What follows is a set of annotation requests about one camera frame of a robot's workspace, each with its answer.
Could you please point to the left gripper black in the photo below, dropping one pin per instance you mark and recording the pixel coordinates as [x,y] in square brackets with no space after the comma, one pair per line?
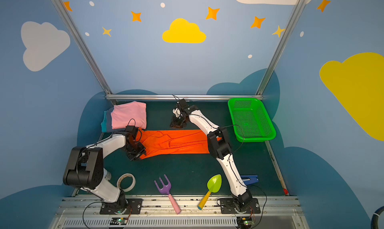
[137,151]

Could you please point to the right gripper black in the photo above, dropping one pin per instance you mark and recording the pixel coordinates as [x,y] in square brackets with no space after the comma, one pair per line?
[178,119]

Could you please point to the orange t shirt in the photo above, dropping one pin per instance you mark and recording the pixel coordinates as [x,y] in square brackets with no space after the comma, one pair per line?
[165,142]

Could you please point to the green plastic basket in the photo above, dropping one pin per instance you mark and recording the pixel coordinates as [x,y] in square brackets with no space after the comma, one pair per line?
[251,121]

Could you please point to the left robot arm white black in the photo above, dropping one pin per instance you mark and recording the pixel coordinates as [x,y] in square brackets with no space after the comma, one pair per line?
[85,167]

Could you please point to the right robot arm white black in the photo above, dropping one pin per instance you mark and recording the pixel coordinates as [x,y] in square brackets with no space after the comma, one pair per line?
[219,146]

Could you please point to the grey folded t shirt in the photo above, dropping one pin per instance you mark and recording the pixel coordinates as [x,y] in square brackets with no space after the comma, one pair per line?
[109,121]

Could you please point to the pink folded t shirt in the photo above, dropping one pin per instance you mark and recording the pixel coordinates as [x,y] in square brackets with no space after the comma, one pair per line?
[129,114]

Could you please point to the white tape roll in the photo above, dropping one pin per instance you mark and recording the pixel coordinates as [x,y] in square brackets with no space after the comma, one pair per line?
[126,182]

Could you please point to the teal folded t shirt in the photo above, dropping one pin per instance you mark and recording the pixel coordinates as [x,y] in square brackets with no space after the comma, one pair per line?
[104,123]

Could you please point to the purple toy garden fork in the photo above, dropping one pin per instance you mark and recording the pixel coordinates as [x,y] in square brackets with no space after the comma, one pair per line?
[166,190]

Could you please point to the back horizontal aluminium bar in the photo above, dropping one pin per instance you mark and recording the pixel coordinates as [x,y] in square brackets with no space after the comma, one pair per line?
[170,97]

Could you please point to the left circuit board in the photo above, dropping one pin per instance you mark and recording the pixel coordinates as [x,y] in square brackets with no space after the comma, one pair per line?
[119,222]

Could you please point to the circuit board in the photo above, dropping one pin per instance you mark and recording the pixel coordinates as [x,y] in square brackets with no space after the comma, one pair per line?
[119,222]
[244,223]

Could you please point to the green toy shovel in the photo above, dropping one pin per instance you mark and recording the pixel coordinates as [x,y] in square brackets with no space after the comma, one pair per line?
[213,185]

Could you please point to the blue stapler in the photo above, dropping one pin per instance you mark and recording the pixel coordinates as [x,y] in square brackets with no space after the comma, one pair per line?
[249,179]

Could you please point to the right circuit board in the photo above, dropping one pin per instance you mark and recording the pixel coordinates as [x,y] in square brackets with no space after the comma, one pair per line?
[244,223]

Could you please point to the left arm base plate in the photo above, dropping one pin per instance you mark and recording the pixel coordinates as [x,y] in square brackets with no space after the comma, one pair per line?
[129,206]

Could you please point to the aluminium rail base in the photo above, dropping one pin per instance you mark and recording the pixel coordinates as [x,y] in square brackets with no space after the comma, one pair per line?
[156,212]

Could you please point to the left aluminium frame post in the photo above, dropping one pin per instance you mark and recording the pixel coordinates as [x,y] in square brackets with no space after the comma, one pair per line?
[71,26]

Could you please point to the aluminium frame post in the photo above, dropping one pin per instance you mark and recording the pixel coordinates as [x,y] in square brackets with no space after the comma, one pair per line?
[71,26]
[290,26]

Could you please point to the right aluminium frame post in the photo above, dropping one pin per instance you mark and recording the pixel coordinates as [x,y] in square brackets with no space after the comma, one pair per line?
[290,26]

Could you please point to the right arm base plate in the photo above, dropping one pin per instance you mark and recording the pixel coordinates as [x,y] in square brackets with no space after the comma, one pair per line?
[227,206]

